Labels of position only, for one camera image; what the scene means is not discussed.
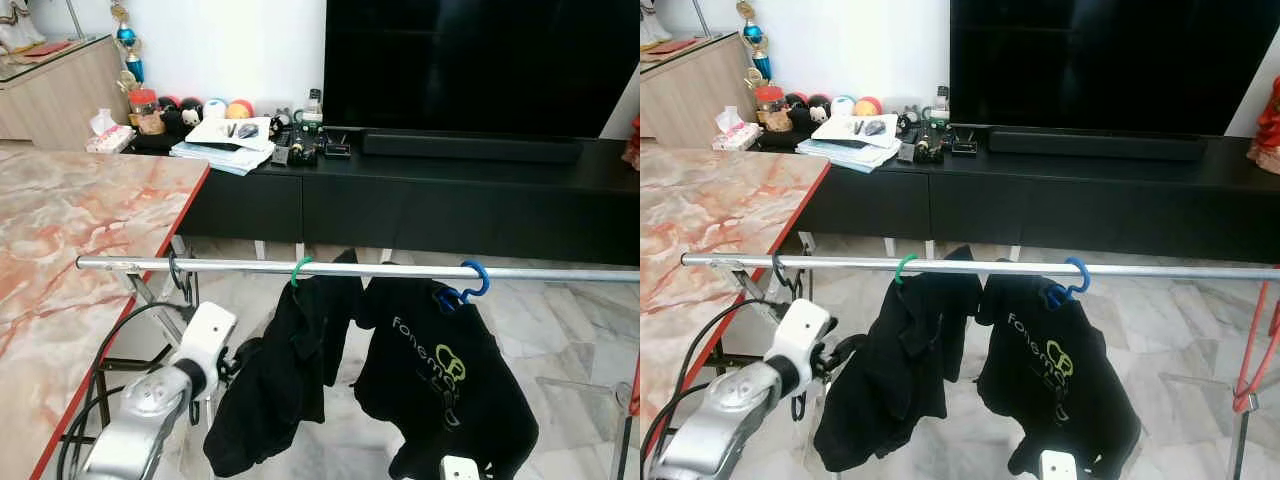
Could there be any black Fonemat logo shirt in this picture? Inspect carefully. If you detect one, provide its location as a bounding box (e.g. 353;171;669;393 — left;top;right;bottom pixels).
353;277;541;480
975;272;1143;480

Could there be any white figurine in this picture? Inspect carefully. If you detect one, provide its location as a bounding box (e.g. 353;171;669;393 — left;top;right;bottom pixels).
640;0;673;46
0;0;46;56

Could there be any red-lidded jar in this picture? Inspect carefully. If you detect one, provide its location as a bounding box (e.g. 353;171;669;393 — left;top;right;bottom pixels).
128;88;166;136
755;85;791;133

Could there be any blue and gold trophy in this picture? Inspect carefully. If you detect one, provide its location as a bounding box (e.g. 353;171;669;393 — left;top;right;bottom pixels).
108;0;148;96
735;0;776;91

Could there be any black TV cabinet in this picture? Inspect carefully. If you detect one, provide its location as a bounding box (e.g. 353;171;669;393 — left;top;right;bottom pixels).
752;130;1280;263
125;130;641;266

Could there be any stack of white papers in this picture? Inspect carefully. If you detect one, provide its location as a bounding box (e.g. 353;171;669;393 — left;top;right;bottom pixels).
170;117;276;176
797;113;901;173

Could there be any blue plastic hanger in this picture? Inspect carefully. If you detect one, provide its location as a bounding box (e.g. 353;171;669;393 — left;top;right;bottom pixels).
1040;257;1091;309
432;260;491;313

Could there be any silver clothes rack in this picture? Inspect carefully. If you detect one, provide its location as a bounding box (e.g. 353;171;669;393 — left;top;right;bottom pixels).
77;253;641;480
682;252;1280;480

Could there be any black television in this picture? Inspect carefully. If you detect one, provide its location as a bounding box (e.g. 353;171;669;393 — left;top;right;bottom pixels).
322;0;641;138
948;0;1280;136

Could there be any wooden sideboard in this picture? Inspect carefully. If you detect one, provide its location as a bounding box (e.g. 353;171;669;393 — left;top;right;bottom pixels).
0;35;131;141
640;32;756;151

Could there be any black soundbar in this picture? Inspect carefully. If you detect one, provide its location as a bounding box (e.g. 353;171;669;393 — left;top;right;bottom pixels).
362;130;586;164
988;128;1208;161

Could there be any black polo shirt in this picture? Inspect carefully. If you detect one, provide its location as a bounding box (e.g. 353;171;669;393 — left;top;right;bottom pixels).
813;245;983;473
203;250;363;478

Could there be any pink tissue pack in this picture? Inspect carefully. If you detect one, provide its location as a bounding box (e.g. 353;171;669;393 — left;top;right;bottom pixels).
85;108;136;154
712;105;761;151

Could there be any marble-top folding table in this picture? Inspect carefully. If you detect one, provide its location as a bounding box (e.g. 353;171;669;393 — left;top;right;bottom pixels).
640;148;832;471
0;150;211;480

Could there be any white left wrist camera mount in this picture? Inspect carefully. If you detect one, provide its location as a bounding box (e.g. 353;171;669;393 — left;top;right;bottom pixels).
775;298;834;383
178;302;239;386

